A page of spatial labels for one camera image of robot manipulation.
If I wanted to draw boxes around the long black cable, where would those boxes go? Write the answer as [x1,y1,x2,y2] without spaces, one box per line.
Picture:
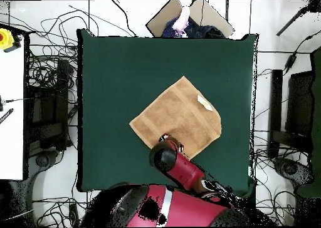
[111,0,137,38]

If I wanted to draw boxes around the dark green table cloth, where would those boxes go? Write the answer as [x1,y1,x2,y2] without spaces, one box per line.
[75,28,259,197]

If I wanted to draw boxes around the orange terry towel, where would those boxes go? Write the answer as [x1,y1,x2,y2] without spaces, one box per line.
[129,75,223,160]

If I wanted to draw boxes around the black power adapter with cable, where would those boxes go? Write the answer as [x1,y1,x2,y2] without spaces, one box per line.
[283,29,321,76]

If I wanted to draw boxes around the black power strip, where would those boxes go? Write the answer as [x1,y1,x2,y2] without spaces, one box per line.
[68,203,80,227]

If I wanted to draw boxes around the blue dotted garment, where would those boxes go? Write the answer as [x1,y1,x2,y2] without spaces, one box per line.
[161,17,185,38]

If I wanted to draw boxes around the dark navy garment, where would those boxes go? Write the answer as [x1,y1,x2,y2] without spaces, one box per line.
[184,17,226,39]

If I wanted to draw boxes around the yellow emergency stop button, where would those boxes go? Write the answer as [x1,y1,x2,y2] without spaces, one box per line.
[0,28,23,53]

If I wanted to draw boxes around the black upright bar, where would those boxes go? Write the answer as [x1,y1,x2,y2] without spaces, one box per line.
[268,69,283,158]

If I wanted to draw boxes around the black cable tangle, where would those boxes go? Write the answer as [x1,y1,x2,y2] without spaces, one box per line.
[24,4,101,91]
[32,191,96,227]
[250,130,309,226]

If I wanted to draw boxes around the cardboard box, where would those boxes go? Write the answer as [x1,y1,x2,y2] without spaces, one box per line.
[145,0,235,38]

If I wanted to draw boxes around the white pink garment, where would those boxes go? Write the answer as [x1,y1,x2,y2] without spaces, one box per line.
[171,6,191,37]

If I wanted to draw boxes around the black ribbed strap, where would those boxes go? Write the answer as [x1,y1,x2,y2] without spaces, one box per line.
[0,108,14,125]

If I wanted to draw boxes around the black rod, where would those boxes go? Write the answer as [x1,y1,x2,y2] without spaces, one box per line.
[275,6,309,37]

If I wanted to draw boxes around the white desk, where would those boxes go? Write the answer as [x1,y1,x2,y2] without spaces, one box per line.
[0,36,26,181]

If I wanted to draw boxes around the black equipment rack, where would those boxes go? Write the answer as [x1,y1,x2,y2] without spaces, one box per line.
[24,58,73,151]

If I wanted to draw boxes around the black flat panel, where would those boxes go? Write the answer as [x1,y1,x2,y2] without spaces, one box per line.
[285,71,314,138]

